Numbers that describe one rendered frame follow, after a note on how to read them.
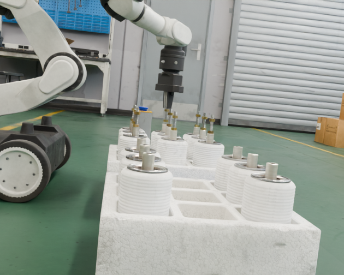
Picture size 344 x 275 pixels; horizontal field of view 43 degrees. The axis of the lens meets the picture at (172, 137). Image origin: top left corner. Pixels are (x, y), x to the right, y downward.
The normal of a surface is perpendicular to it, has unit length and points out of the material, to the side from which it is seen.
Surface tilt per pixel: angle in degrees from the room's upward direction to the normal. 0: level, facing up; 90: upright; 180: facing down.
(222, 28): 90
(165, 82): 90
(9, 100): 90
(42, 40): 90
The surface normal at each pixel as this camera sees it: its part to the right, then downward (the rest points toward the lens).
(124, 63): 0.11, 0.11
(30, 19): 0.25, 0.49
